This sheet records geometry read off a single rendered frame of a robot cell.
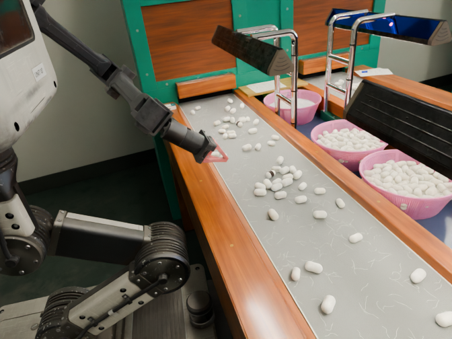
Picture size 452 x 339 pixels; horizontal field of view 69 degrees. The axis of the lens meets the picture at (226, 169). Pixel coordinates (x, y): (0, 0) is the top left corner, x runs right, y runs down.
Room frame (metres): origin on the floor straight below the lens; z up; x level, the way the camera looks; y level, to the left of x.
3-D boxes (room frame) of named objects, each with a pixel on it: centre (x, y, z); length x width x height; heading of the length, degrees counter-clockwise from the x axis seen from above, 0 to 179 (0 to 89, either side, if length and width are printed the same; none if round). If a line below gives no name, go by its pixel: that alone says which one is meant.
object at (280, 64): (1.24, -0.11, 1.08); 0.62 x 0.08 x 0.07; 14
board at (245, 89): (1.69, -0.29, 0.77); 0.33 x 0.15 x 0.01; 104
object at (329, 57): (1.36, -0.58, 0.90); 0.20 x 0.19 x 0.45; 14
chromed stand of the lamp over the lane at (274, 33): (1.26, -0.19, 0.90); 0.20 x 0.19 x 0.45; 14
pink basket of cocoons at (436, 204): (0.78, -0.52, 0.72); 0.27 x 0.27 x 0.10
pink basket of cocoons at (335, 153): (1.05, -0.45, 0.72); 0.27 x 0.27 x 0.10
